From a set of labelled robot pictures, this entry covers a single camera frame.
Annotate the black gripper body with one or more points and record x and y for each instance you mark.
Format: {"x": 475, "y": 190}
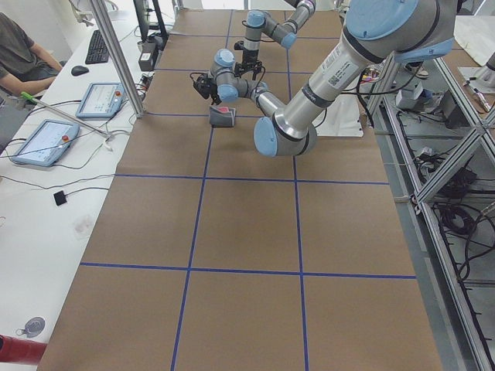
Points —
{"x": 213, "y": 95}
{"x": 247, "y": 58}

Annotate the pink and grey towel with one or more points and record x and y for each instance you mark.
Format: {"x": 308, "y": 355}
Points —
{"x": 222, "y": 116}

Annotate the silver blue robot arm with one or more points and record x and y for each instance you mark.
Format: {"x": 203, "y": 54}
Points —
{"x": 413, "y": 31}
{"x": 259, "y": 23}

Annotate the black box white label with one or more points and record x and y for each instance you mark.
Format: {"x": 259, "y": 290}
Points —
{"x": 148, "y": 57}

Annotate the black monitor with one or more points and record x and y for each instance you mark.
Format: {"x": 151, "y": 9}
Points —
{"x": 143, "y": 11}

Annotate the upper teach pendant tablet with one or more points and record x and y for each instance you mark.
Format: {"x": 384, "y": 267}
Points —
{"x": 101, "y": 101}

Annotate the teach pendant tablet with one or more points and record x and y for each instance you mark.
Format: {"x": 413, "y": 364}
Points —
{"x": 101, "y": 101}
{"x": 47, "y": 144}

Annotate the black keyboard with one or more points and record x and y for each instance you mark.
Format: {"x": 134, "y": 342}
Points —
{"x": 97, "y": 51}

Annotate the black computer mouse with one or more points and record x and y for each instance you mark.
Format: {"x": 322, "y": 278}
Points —
{"x": 79, "y": 70}

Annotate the lower teach pendant tablet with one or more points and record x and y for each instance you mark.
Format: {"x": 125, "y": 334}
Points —
{"x": 47, "y": 144}

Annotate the small black square pad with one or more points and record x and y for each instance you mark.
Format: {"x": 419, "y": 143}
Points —
{"x": 60, "y": 198}

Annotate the seated person grey shirt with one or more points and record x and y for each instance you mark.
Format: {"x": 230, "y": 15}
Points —
{"x": 25, "y": 65}

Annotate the round metal tape disc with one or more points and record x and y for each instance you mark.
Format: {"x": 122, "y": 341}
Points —
{"x": 32, "y": 328}

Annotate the red cylinder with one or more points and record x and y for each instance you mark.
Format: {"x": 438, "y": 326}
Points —
{"x": 21, "y": 351}

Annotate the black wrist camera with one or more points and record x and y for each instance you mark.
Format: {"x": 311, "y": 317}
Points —
{"x": 239, "y": 45}
{"x": 201, "y": 83}

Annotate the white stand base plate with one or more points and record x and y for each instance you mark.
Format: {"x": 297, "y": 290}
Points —
{"x": 339, "y": 121}

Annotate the aluminium frame post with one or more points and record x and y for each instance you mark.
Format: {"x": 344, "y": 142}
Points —
{"x": 116, "y": 53}

